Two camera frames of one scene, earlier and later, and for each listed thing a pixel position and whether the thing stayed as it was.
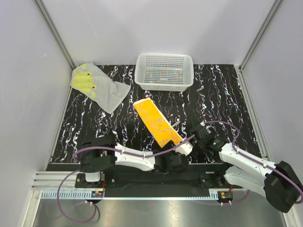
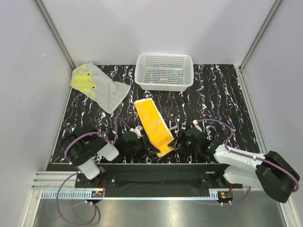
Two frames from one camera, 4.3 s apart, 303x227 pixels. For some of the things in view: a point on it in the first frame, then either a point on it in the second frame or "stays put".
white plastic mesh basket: x=164 y=72 stays put
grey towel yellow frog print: x=99 y=87 stays put
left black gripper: x=176 y=153 → x=147 y=147
